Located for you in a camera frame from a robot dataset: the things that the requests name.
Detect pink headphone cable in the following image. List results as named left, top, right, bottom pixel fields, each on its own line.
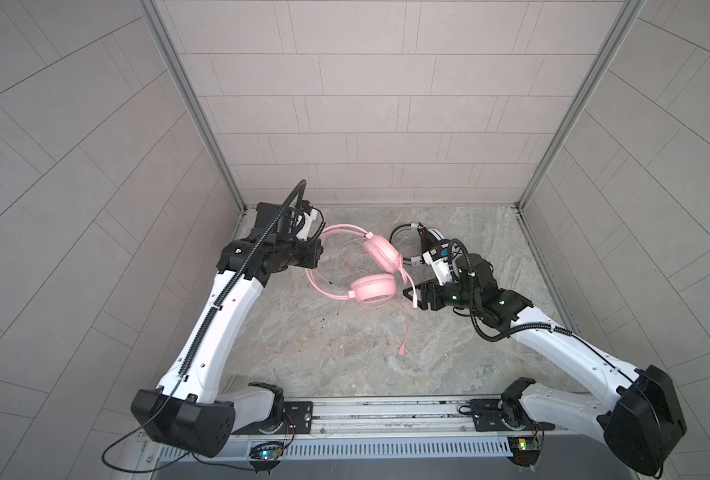
left=330, top=236, right=419, bottom=357

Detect pink headphones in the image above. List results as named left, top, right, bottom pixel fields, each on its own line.
left=306, top=224, right=418, bottom=308

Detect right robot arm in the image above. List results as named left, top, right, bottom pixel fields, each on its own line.
left=404, top=246, right=687, bottom=478

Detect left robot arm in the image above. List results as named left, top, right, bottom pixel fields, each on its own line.
left=130, top=200, right=324, bottom=458

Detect right controller circuit board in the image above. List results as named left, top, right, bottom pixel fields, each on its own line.
left=507, top=436, right=542, bottom=468

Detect controller circuit board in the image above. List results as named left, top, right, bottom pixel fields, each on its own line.
left=248, top=441, right=285, bottom=462
left=507, top=436, right=542, bottom=468

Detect left controller circuit board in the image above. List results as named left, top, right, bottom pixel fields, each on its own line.
left=248, top=441, right=285, bottom=462

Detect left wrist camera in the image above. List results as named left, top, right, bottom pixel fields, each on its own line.
left=296, top=206, right=325, bottom=243

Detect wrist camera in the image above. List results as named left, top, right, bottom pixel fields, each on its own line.
left=422, top=240, right=459, bottom=286
left=296, top=206, right=325, bottom=243

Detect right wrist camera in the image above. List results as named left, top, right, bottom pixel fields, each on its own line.
left=422, top=240, right=459, bottom=286

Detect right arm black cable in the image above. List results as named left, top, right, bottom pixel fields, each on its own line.
left=447, top=238, right=665, bottom=480

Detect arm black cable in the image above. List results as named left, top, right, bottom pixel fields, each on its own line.
left=101, top=179, right=308, bottom=475
left=447, top=238, right=665, bottom=480

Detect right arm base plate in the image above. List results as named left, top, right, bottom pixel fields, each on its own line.
left=457, top=398, right=556, bottom=433

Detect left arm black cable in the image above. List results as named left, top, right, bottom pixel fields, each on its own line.
left=101, top=179, right=308, bottom=475

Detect white slotted cable duct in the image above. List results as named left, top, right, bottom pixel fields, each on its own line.
left=159, top=436, right=512, bottom=462

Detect aluminium mounting rail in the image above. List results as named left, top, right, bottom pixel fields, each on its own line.
left=135, top=392, right=641, bottom=442

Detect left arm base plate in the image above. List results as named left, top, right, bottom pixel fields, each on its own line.
left=270, top=401, right=314, bottom=434

